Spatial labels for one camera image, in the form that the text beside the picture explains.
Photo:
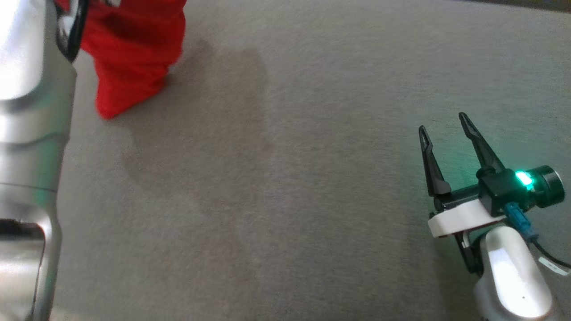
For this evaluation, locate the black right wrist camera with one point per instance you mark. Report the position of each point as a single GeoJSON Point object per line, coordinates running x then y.
{"type": "Point", "coordinates": [499, 191]}

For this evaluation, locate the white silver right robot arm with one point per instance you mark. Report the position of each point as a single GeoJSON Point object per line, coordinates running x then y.
{"type": "Point", "coordinates": [508, 276]}

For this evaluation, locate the large grey sofa seat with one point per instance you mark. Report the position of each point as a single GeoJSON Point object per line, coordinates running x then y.
{"type": "Point", "coordinates": [290, 178]}

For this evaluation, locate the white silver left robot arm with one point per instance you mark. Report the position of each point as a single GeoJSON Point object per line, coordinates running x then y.
{"type": "Point", "coordinates": [26, 133]}

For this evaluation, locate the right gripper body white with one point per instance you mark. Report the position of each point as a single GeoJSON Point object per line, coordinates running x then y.
{"type": "Point", "coordinates": [459, 218]}

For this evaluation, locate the red white-trimmed garment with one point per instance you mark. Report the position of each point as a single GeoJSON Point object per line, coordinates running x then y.
{"type": "Point", "coordinates": [129, 49]}

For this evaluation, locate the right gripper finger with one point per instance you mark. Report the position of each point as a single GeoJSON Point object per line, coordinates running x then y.
{"type": "Point", "coordinates": [429, 165]}
{"type": "Point", "coordinates": [484, 149]}

